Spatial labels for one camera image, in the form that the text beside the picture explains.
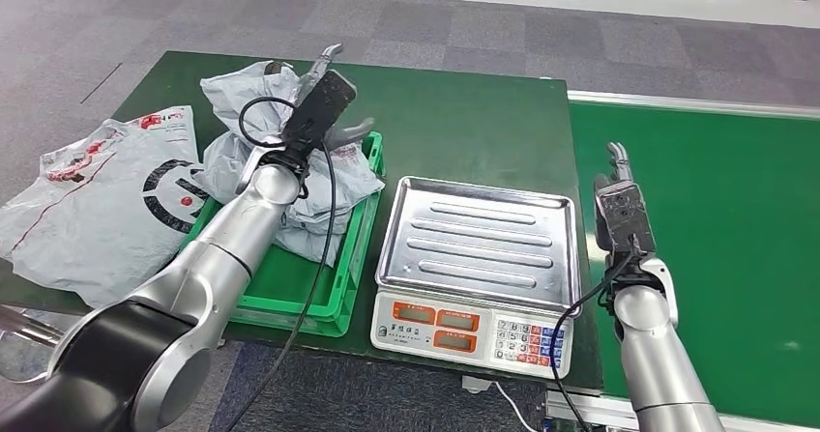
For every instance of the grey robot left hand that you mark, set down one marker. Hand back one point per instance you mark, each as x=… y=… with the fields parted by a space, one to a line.
x=314 y=80

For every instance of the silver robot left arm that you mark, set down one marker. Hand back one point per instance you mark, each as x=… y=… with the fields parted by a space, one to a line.
x=192 y=288

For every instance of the green plastic bin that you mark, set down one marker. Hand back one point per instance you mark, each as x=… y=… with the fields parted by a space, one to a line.
x=307 y=288

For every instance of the white scale with steel tray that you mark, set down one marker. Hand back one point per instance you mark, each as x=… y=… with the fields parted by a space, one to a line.
x=477 y=243

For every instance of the large white bag black logo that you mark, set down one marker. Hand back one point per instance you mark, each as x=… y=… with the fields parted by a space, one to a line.
x=96 y=218

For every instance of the white plug adapter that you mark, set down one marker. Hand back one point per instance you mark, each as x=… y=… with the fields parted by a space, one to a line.
x=476 y=385

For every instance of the chrome stool base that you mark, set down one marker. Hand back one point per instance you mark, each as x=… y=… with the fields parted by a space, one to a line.
x=25 y=339

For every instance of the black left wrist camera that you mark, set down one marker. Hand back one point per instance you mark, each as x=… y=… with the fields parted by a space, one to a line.
x=317 y=115

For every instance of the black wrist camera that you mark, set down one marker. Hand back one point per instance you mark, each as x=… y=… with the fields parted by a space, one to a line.
x=317 y=115
x=624 y=218

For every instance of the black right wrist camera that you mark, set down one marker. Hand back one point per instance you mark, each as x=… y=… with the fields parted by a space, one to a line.
x=624 y=218

